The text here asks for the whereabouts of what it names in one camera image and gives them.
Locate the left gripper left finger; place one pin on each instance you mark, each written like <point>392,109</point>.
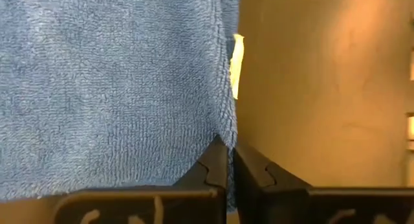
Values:
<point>210,169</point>

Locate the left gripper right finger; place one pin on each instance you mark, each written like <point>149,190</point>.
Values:
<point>255,175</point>

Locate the blue microfiber towel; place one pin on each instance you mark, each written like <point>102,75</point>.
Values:
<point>97,88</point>

